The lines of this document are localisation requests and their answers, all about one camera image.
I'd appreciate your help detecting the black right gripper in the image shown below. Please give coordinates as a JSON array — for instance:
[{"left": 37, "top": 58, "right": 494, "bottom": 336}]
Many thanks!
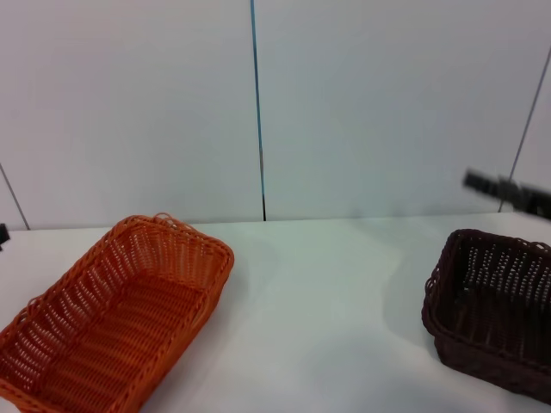
[{"left": 461, "top": 168, "right": 551, "bottom": 222}]

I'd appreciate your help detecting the dark brown woven basket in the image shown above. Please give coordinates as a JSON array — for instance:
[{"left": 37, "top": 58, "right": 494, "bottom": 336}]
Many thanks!
[{"left": 421, "top": 228, "right": 551, "bottom": 406}]

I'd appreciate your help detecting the orange woven plastic basket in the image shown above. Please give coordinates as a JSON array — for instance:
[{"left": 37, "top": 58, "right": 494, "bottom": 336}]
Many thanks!
[{"left": 0, "top": 212, "right": 236, "bottom": 413}]

